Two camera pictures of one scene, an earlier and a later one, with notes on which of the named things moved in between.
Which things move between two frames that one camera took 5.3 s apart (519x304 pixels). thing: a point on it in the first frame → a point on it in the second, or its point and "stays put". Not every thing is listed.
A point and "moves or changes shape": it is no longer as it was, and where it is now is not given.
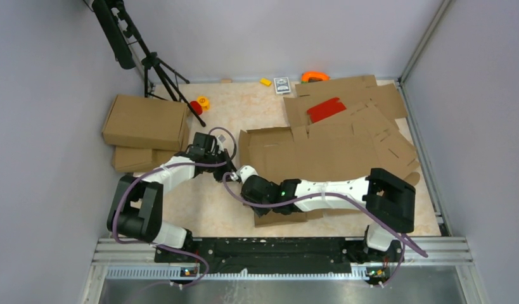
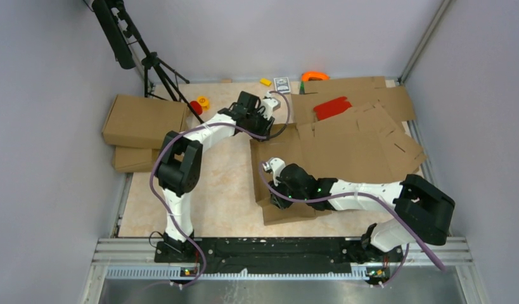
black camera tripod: x=129 y=48 stays put
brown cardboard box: x=317 y=153 moves or changes shape
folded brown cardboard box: x=146 y=122 stays put
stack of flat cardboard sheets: x=342 y=128 stays put
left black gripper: x=221 y=176 → x=267 y=121
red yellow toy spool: x=202 y=104 stays put
